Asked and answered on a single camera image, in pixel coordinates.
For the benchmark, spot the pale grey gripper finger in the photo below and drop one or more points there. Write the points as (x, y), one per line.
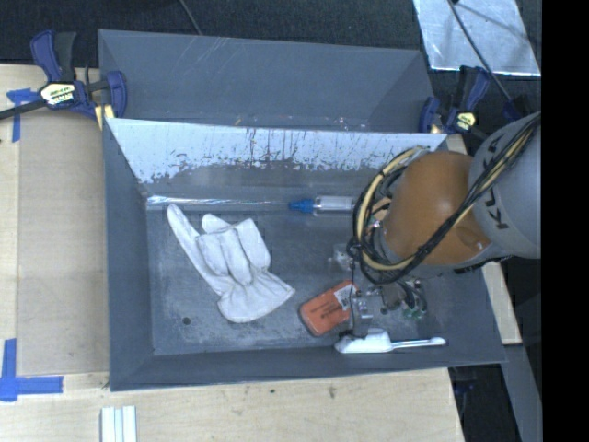
(367, 320)
(358, 325)

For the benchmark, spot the orange flat packet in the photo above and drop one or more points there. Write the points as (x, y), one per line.
(324, 313)

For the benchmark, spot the clear tube with blue cap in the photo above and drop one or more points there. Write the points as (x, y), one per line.
(331, 204)

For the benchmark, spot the white work glove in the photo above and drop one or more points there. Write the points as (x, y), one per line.
(234, 265)

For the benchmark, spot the grey metal bin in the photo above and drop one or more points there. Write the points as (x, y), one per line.
(230, 256)

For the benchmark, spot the pale wood board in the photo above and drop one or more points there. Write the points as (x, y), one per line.
(60, 247)

